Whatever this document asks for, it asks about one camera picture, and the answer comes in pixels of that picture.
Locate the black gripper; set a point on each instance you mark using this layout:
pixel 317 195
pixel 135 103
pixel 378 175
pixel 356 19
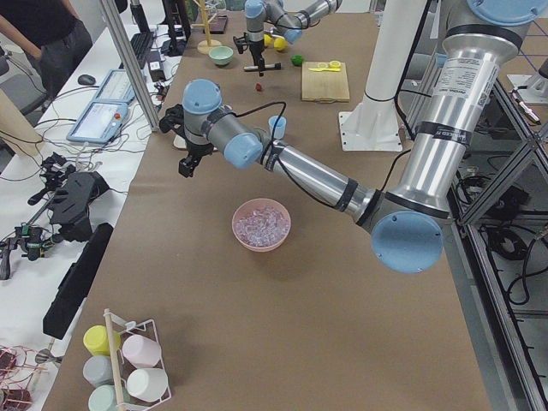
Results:
pixel 198 150
pixel 256 50

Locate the steel muddler black tip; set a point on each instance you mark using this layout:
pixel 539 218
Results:
pixel 261 69

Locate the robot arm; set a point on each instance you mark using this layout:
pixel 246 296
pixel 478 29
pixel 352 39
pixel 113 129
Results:
pixel 477 39
pixel 271 17

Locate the wooden cup tree stand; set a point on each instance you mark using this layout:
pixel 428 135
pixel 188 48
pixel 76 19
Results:
pixel 208 15

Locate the light blue cup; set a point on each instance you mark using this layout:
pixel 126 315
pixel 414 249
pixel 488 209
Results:
pixel 277 125

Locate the pink bowl of ice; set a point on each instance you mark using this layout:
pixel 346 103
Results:
pixel 261 225

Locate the pink cup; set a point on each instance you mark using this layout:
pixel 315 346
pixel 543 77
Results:
pixel 141 352

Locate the yellow cup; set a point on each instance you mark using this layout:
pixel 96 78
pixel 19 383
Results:
pixel 96 340

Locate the white cup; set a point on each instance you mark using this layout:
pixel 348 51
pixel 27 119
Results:
pixel 147 384

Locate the grey cup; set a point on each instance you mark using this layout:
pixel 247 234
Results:
pixel 97 371

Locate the mint green cup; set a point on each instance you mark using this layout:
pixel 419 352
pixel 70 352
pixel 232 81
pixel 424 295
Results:
pixel 103 398

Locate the beige rabbit tray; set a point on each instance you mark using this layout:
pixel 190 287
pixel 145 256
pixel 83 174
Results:
pixel 179 141

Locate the green lime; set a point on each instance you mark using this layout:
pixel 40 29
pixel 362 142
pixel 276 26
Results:
pixel 297 60

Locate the light green bowl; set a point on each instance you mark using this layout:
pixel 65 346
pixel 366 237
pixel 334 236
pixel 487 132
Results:
pixel 221 55

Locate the yellow plastic knife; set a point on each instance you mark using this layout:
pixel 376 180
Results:
pixel 325 69

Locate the wooden cutting board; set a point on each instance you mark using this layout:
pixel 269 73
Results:
pixel 324 87

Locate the black framed wooden tray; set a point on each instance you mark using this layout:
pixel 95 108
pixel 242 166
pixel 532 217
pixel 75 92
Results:
pixel 218 24

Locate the teach pendant tablet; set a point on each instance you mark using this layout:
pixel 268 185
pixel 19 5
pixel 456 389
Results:
pixel 116 86
pixel 99 122

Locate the black keyboard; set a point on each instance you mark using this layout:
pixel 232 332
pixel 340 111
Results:
pixel 141 44

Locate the black computer mouse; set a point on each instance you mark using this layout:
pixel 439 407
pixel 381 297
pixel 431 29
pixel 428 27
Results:
pixel 86 80

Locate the black long case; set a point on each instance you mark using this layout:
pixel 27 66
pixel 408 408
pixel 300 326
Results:
pixel 76 284

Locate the person in black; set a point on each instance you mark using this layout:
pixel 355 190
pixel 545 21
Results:
pixel 52 35

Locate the aluminium frame post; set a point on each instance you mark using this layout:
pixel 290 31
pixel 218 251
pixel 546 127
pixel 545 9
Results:
pixel 125 51

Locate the white wire cup rack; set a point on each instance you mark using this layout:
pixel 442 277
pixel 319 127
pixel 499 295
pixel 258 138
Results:
pixel 119 330

